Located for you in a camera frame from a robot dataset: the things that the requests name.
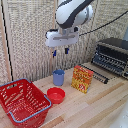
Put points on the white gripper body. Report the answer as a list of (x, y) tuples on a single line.
[(61, 37)]

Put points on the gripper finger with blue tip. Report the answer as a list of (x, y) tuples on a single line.
[(54, 52), (66, 50)]

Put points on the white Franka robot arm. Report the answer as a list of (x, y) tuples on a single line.
[(71, 13)]

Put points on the black toaster oven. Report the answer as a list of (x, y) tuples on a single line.
[(111, 55)]

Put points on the blue plastic cup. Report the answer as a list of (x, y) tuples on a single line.
[(58, 77)]

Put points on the orange yellow food box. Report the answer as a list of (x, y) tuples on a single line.
[(82, 78)]

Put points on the red plastic bowl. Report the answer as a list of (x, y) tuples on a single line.
[(56, 95)]

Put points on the red shopping basket blue rim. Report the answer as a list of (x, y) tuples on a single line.
[(23, 101)]

